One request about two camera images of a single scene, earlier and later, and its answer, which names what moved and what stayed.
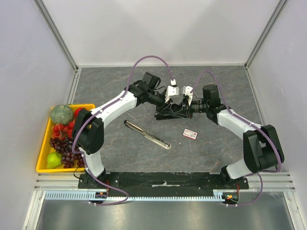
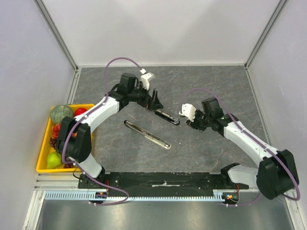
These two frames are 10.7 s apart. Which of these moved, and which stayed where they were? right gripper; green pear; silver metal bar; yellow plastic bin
Moved: right gripper
Stayed: silver metal bar; yellow plastic bin; green pear
